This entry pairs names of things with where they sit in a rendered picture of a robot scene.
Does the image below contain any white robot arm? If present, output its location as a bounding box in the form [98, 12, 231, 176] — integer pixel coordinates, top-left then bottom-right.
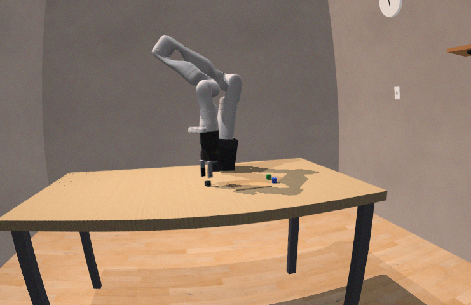
[152, 35, 242, 140]

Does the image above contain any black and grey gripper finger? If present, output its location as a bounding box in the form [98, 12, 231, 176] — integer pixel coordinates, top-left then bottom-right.
[199, 160, 206, 177]
[207, 161, 217, 178]

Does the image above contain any tan square mat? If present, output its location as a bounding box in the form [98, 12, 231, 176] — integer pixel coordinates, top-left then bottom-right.
[227, 179, 271, 191]

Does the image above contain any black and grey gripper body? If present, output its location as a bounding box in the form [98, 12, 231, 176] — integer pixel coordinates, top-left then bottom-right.
[188, 118, 220, 161]

